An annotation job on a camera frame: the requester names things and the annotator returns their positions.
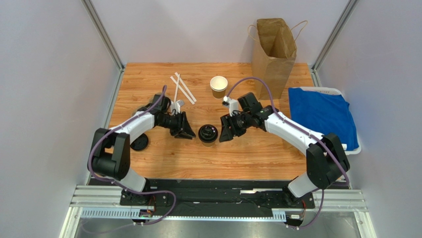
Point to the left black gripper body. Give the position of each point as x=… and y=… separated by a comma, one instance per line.
x=177, y=123

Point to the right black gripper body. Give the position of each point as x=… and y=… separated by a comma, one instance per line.
x=230, y=125

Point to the black coffee cup lid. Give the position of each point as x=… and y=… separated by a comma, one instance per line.
x=208, y=133

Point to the kraft paper cup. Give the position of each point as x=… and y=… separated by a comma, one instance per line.
x=218, y=86
x=208, y=144

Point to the brown paper bag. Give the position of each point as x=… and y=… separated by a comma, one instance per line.
x=274, y=55

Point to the cardboard cup carrier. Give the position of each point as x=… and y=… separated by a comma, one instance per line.
x=149, y=108

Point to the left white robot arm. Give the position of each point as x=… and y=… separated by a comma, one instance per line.
x=109, y=159

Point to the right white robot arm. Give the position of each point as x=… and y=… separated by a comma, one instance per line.
x=326, y=160

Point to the blue cloth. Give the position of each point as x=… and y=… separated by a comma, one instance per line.
x=325, y=110

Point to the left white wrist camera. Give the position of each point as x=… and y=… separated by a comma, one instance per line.
x=175, y=107

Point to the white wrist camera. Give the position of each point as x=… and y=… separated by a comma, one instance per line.
x=231, y=104
x=175, y=107

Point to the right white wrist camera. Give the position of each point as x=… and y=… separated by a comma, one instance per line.
x=231, y=104

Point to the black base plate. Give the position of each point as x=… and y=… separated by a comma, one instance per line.
x=216, y=198

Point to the aluminium rail frame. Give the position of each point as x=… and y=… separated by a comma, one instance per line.
x=103, y=202

